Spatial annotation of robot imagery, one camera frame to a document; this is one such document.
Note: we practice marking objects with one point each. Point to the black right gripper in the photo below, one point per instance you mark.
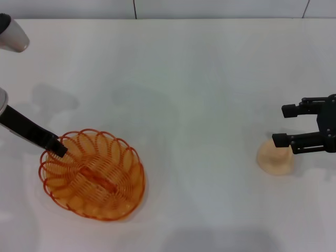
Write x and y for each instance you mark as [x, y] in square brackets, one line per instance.
[329, 123]

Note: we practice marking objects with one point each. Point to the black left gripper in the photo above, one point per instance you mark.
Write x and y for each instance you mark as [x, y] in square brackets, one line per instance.
[29, 126]

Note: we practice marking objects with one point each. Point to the cream coloured bread bun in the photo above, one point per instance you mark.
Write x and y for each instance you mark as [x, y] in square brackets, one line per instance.
[273, 164]

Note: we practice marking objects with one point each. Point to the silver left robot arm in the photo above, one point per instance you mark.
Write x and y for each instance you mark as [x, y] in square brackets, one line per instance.
[15, 36]

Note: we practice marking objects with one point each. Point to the orange plastic woven basket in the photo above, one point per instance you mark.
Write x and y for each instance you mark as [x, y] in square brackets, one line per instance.
[92, 176]

